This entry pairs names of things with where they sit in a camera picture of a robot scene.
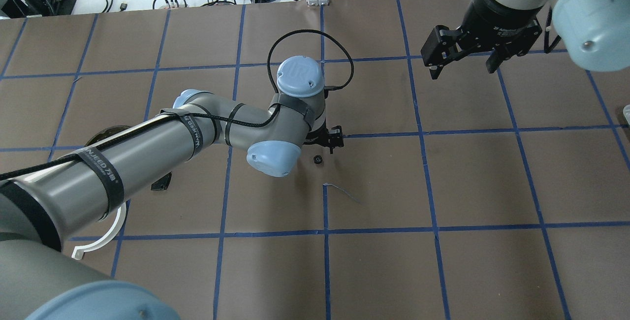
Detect white curved plastic part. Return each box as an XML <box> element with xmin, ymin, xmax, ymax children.
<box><xmin>70</xmin><ymin>202</ymin><xmax>128</xmax><ymax>261</ymax></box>

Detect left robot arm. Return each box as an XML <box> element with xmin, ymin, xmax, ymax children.
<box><xmin>0</xmin><ymin>56</ymin><xmax>344</xmax><ymax>320</ymax></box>

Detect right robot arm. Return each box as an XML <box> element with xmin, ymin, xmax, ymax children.
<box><xmin>421</xmin><ymin>0</ymin><xmax>630</xmax><ymax>79</ymax></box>

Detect black brake pad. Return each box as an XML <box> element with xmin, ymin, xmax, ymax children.
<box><xmin>150</xmin><ymin>172</ymin><xmax>172</xmax><ymax>192</ymax></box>

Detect olive metal brake shoe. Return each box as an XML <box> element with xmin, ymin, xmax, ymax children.
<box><xmin>85</xmin><ymin>125</ymin><xmax>130</xmax><ymax>147</ymax></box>

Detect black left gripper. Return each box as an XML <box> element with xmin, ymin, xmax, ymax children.
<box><xmin>305</xmin><ymin>122</ymin><xmax>344</xmax><ymax>154</ymax></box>

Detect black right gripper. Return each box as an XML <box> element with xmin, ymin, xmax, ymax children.
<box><xmin>421</xmin><ymin>0</ymin><xmax>542</xmax><ymax>80</ymax></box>

